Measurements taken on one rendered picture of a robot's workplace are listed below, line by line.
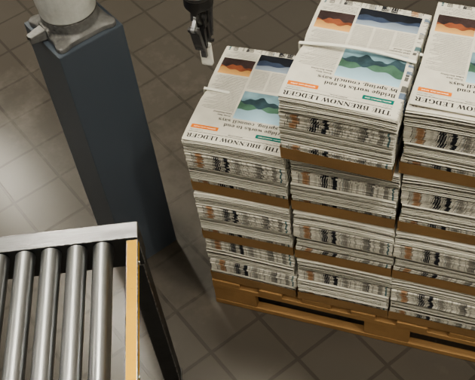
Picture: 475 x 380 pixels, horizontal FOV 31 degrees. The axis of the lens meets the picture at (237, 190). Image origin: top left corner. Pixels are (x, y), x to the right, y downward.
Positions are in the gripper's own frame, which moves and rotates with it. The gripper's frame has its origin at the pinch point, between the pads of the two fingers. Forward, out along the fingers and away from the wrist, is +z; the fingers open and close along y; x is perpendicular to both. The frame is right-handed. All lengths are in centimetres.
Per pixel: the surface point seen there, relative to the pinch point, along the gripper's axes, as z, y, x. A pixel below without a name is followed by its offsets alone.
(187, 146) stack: 17.0, -18.5, 1.0
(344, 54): -9.9, -3.0, -38.0
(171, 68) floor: 96, 86, 59
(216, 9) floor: 96, 127, 53
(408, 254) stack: 45, -19, -60
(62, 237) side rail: 16, -55, 20
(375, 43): -10.0, 2.3, -44.2
